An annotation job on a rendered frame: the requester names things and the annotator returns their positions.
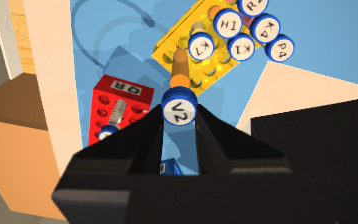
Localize light blue mat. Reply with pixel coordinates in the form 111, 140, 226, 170
69, 0, 358, 174

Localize red rack with round wells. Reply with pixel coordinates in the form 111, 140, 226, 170
88, 74, 155, 145

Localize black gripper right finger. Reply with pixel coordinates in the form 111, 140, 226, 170
195, 104, 297, 174

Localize blue tube rack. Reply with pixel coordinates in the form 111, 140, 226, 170
160, 158, 183, 174

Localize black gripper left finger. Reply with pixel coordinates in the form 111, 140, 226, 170
62, 104, 164, 174

